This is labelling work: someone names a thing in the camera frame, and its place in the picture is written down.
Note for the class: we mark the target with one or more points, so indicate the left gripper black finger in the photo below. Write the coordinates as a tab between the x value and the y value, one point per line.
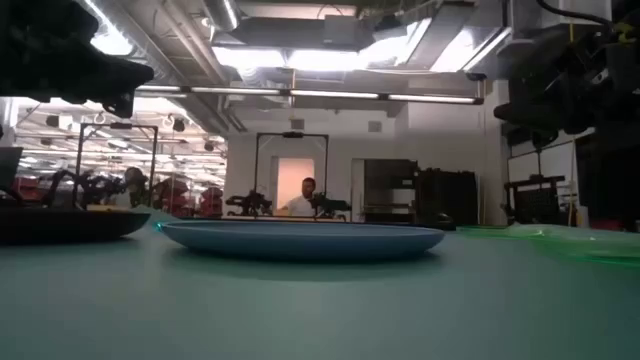
131	80

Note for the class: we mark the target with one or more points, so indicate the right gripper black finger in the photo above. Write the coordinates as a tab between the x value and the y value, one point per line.
527	125

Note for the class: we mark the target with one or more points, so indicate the green translucent plastic plate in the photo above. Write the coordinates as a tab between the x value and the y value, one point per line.
500	231

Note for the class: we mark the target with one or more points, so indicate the dark teal plastic plate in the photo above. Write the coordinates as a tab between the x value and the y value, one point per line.
60	227

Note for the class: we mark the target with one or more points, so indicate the black background robot arm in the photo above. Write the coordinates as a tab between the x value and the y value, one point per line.
330	204
250	202

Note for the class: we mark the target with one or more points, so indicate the black wheeled cart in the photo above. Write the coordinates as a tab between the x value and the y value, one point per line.
535	200

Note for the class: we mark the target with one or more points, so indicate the person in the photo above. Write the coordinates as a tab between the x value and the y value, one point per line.
301	202
135	182

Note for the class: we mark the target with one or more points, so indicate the black cabinet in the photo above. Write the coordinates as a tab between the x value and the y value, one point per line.
447	197

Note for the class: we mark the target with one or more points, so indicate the dark monitor screen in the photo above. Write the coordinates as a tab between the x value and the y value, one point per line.
9	167

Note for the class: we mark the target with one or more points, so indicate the red bin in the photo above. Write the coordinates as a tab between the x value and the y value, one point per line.
605	225

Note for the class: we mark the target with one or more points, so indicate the small black round object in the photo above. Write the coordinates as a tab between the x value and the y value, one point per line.
444	221

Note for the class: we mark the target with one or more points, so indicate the dark open shelf unit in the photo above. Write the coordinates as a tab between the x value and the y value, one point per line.
390	190

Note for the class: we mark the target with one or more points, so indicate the long ceiling light bar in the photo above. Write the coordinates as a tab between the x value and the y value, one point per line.
330	94

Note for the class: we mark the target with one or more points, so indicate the blue plastic plate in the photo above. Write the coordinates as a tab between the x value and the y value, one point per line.
300	242

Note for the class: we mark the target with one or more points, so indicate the green table mat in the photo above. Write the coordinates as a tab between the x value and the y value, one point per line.
320	310

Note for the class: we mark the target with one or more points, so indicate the black gantry frame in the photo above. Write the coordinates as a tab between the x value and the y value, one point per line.
78	165
256	170

